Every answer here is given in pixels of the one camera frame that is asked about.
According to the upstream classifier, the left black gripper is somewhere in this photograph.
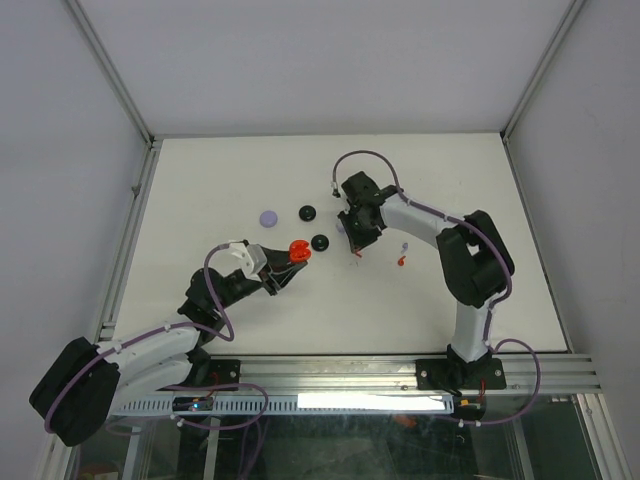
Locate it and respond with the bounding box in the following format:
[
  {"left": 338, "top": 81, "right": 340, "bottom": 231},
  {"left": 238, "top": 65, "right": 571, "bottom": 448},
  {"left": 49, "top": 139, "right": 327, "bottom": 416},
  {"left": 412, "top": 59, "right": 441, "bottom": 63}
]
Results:
[{"left": 213, "top": 246, "right": 306, "bottom": 312}]

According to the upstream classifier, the orange charging case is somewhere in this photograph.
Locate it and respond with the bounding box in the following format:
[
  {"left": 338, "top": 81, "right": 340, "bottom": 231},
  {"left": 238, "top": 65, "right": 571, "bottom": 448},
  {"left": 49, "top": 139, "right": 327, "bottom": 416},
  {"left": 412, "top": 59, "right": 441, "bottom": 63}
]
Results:
[{"left": 288, "top": 239, "right": 312, "bottom": 264}]

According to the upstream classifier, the black charging case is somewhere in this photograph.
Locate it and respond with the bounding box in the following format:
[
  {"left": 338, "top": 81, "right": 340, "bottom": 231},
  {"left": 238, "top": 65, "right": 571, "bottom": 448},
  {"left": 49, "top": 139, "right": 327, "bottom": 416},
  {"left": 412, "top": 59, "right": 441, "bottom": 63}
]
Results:
[
  {"left": 298, "top": 205, "right": 317, "bottom": 222},
  {"left": 311, "top": 234, "right": 330, "bottom": 252}
]

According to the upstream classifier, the purple charging case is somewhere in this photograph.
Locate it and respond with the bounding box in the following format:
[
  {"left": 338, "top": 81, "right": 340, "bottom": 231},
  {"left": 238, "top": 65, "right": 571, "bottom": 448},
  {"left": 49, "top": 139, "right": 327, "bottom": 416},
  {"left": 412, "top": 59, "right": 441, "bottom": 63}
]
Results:
[{"left": 259, "top": 210, "right": 278, "bottom": 228}]

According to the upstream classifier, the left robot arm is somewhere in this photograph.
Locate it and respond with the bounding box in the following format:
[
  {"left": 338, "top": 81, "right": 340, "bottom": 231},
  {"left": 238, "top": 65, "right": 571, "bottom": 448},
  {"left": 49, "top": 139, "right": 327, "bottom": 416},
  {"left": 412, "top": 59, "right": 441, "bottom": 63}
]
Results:
[{"left": 29, "top": 240, "right": 312, "bottom": 446}]

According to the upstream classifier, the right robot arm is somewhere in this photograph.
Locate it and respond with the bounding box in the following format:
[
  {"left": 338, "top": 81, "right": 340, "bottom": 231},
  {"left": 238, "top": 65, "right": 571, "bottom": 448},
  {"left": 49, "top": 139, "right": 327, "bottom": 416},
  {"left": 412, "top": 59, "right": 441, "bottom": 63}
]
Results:
[{"left": 334, "top": 172, "right": 515, "bottom": 387}]

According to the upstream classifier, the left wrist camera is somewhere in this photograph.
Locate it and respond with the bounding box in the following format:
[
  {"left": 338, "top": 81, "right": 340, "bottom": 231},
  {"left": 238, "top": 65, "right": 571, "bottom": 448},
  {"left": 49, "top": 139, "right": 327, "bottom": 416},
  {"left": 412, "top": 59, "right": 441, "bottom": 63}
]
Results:
[{"left": 228, "top": 241, "right": 267, "bottom": 281}]

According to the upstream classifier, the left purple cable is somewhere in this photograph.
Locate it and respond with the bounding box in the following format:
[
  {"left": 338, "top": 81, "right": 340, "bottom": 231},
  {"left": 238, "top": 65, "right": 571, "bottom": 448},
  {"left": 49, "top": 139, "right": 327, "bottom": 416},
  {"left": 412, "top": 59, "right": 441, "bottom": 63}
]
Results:
[{"left": 44, "top": 242, "right": 274, "bottom": 480}]

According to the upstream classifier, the aluminium mounting rail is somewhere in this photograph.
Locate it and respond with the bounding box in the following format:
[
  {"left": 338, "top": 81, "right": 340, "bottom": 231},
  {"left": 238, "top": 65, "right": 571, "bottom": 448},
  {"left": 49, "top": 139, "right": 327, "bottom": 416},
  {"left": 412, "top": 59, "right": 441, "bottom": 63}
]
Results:
[{"left": 211, "top": 351, "right": 602, "bottom": 396}]

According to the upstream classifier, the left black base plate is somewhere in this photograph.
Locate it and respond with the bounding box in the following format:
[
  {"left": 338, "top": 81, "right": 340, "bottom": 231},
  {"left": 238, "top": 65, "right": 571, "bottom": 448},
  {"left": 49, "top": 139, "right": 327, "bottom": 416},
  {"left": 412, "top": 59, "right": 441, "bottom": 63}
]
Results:
[{"left": 199, "top": 358, "right": 241, "bottom": 392}]

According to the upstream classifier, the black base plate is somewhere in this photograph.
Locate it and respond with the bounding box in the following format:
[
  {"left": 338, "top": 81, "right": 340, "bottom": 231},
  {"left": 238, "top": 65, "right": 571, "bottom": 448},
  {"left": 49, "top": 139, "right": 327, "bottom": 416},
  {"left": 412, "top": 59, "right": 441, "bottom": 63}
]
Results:
[
  {"left": 415, "top": 357, "right": 507, "bottom": 394},
  {"left": 199, "top": 358, "right": 241, "bottom": 392}
]

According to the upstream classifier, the white slotted cable duct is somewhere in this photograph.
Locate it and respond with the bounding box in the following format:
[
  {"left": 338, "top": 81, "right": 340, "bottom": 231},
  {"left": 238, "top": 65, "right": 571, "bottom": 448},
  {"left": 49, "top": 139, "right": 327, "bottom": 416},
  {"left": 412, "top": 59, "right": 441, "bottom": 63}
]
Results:
[{"left": 115, "top": 393, "right": 454, "bottom": 417}]

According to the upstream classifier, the left aluminium frame post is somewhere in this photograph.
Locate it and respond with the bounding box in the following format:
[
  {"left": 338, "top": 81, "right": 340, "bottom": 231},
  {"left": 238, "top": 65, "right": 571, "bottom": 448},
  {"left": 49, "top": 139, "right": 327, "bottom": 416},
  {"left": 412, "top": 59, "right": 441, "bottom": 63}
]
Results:
[{"left": 64, "top": 0, "right": 161, "bottom": 151}]

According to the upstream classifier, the aluminium frame post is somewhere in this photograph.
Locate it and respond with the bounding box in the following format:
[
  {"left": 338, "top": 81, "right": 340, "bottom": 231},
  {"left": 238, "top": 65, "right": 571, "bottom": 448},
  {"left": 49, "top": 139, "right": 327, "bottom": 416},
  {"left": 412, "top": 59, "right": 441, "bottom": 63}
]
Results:
[
  {"left": 64, "top": 0, "right": 161, "bottom": 151},
  {"left": 501, "top": 0, "right": 591, "bottom": 144}
]

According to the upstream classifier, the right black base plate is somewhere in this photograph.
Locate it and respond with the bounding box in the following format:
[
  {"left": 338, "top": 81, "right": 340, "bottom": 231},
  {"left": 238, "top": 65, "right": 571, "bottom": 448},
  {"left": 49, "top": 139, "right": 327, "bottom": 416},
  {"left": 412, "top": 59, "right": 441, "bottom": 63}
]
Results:
[{"left": 415, "top": 357, "right": 507, "bottom": 394}]

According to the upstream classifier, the right aluminium frame post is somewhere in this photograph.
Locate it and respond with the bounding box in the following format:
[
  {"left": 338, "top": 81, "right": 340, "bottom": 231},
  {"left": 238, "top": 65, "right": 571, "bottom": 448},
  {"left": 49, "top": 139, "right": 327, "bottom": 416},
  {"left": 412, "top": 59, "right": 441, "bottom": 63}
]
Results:
[{"left": 501, "top": 0, "right": 591, "bottom": 144}]

